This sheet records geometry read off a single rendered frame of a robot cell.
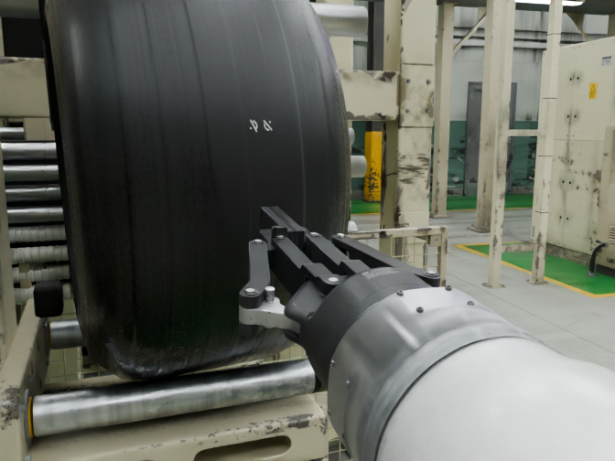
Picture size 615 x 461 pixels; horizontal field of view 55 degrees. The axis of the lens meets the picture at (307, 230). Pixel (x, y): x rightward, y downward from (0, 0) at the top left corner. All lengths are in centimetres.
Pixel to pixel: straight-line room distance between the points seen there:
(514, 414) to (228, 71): 46
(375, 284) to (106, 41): 38
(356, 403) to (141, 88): 39
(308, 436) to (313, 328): 49
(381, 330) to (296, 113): 38
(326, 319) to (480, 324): 8
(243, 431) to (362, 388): 52
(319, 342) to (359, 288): 3
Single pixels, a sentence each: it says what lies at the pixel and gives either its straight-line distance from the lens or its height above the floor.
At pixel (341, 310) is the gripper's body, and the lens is 28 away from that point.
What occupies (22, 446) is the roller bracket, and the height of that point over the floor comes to 89.
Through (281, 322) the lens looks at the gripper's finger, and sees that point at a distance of 32.
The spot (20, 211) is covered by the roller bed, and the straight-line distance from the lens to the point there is 115.
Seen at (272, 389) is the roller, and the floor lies 90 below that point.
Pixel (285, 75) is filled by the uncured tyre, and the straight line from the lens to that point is 60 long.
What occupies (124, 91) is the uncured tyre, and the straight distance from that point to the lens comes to 56.
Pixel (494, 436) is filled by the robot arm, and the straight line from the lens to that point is 18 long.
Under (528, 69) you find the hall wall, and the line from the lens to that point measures 1215.
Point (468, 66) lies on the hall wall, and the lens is 1147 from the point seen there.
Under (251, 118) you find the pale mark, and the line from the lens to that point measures 57.
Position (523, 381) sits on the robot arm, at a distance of 19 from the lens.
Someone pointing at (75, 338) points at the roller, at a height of 90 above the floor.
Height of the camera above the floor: 122
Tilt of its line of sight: 10 degrees down
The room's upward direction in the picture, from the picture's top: straight up
